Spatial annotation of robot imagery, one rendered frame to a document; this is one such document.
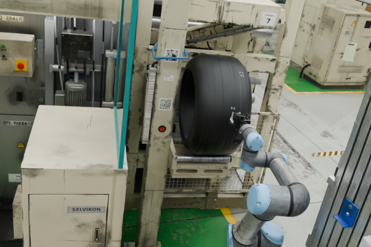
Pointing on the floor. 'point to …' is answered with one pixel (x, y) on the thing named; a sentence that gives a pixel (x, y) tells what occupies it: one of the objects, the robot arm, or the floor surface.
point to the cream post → (159, 171)
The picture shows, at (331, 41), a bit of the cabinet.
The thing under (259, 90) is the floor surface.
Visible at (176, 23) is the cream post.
